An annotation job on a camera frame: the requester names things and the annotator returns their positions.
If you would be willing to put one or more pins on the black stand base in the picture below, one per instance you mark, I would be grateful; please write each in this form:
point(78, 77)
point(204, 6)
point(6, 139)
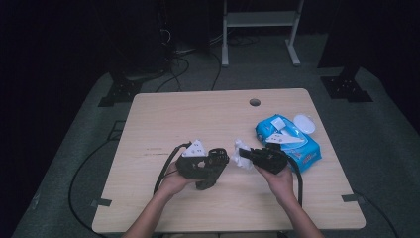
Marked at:
point(346, 87)
point(120, 92)

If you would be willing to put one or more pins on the person's right hand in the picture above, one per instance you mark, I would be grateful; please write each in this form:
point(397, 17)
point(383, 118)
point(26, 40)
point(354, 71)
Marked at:
point(282, 185)

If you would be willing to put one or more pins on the white wet wipe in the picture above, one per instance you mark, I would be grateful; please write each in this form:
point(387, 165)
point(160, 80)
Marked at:
point(239, 158)

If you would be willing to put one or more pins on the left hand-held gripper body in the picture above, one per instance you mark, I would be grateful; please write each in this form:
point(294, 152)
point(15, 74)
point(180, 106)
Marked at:
point(193, 165)

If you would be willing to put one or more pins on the blue wet wipes pack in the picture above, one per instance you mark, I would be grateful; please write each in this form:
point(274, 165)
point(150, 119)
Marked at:
point(305, 155)

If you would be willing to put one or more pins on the grey tape strip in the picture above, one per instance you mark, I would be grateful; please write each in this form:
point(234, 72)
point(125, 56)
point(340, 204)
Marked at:
point(351, 198)
point(100, 202)

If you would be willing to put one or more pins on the person's left hand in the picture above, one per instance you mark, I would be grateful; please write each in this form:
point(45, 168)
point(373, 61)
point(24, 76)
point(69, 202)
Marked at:
point(173, 183)

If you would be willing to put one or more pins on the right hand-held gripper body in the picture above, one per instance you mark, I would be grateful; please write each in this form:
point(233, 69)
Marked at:
point(270, 160)

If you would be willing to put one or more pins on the white metal stand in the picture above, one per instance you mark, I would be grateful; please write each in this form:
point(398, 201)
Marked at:
point(261, 19)

